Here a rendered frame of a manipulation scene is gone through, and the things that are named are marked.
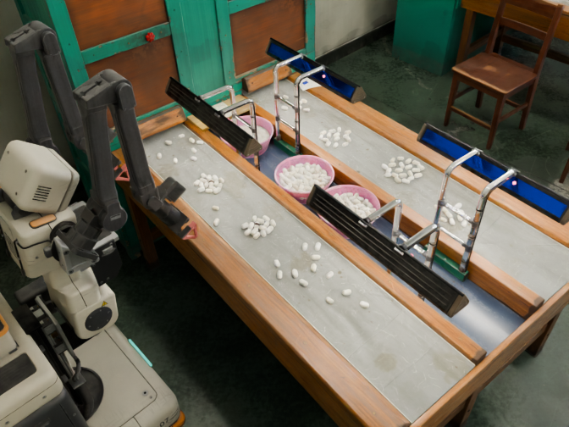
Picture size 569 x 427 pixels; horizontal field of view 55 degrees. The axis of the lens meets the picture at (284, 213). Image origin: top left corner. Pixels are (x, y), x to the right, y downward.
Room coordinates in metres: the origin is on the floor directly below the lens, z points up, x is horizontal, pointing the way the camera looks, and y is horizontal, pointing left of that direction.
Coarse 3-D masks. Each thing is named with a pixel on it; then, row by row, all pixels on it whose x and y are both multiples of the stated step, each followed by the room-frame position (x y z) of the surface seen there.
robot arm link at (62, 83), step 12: (48, 36) 1.54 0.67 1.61; (48, 48) 1.53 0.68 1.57; (48, 60) 1.55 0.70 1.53; (60, 60) 1.58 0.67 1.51; (48, 72) 1.55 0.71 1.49; (60, 72) 1.57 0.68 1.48; (60, 84) 1.56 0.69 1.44; (60, 96) 1.55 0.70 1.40; (72, 96) 1.58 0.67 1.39; (60, 108) 1.56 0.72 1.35; (72, 108) 1.57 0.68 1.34; (72, 120) 1.56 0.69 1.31; (72, 132) 1.54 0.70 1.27
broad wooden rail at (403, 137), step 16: (320, 96) 2.53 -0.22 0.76; (336, 96) 2.52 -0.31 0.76; (352, 112) 2.36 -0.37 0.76; (368, 112) 2.35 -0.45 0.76; (368, 128) 2.24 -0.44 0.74; (384, 128) 2.20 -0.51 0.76; (400, 128) 2.20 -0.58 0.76; (400, 144) 2.08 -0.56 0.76; (416, 144) 2.06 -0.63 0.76; (432, 160) 1.94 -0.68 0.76; (448, 160) 1.93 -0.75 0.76; (464, 176) 1.81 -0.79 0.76; (480, 192) 1.71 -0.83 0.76; (496, 192) 1.70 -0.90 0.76; (512, 208) 1.60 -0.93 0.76; (528, 208) 1.59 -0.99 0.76; (528, 224) 1.53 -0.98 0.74; (544, 224) 1.50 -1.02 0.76; (560, 224) 1.50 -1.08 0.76; (560, 240) 1.42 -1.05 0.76
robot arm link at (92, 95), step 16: (96, 80) 1.24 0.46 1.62; (112, 80) 1.23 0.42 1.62; (128, 80) 1.24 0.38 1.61; (80, 96) 1.20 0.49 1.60; (96, 96) 1.18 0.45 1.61; (112, 96) 1.21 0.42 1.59; (80, 112) 1.20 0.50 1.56; (96, 112) 1.18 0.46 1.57; (96, 128) 1.18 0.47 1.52; (96, 144) 1.17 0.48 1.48; (96, 160) 1.16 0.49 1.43; (96, 176) 1.16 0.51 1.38; (112, 176) 1.18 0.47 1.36; (96, 192) 1.16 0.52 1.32; (112, 192) 1.17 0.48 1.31; (112, 208) 1.14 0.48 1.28; (112, 224) 1.13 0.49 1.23
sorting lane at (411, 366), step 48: (144, 144) 2.20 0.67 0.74; (192, 144) 2.18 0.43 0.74; (192, 192) 1.82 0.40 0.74; (240, 192) 1.80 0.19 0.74; (240, 240) 1.51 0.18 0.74; (288, 240) 1.50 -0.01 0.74; (288, 288) 1.26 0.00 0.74; (336, 288) 1.25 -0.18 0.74; (336, 336) 1.04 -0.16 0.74; (384, 336) 1.03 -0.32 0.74; (432, 336) 1.03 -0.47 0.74; (384, 384) 0.86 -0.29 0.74; (432, 384) 0.85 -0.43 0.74
